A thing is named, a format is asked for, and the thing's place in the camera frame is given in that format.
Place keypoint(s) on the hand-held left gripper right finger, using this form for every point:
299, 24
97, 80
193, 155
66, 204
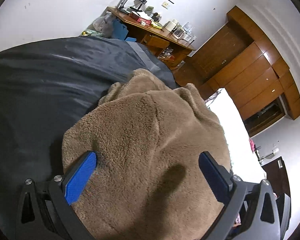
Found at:
213, 177

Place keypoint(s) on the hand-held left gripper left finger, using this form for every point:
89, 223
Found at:
81, 177

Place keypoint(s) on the brown fleece garment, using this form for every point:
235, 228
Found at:
145, 130

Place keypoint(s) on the dark wooden cabinet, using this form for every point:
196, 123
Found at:
275, 177

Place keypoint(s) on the wooden wardrobe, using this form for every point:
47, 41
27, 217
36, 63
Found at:
252, 67

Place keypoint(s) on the glass kettle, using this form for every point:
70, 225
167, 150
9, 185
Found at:
179, 33

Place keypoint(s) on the blue box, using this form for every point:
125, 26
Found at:
120, 30

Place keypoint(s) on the clear plastic bag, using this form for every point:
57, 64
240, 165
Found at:
102, 25

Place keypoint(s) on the wooden desk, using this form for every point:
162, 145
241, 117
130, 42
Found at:
140, 33

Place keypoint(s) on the white jug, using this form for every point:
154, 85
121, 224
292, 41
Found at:
170, 25

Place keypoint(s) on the yellow packet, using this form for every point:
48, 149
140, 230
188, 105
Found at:
156, 25

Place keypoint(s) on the red box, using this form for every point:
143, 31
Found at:
140, 18

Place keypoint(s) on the small black screen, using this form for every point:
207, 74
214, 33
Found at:
142, 0

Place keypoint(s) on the wall socket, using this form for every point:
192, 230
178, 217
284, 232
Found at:
166, 4

